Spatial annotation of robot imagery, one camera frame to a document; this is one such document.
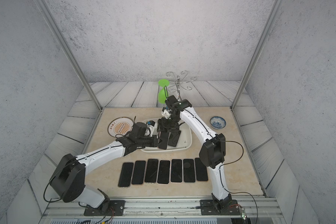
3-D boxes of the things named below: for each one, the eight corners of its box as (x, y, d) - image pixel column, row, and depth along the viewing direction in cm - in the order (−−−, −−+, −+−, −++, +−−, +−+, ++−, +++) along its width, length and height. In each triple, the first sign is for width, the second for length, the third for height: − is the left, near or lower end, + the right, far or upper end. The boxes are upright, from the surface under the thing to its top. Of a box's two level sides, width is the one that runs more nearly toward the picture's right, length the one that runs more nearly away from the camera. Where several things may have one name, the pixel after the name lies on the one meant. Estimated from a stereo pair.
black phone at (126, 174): (118, 186, 82) (117, 185, 81) (124, 164, 91) (123, 162, 90) (130, 186, 82) (129, 185, 81) (134, 164, 91) (133, 162, 90)
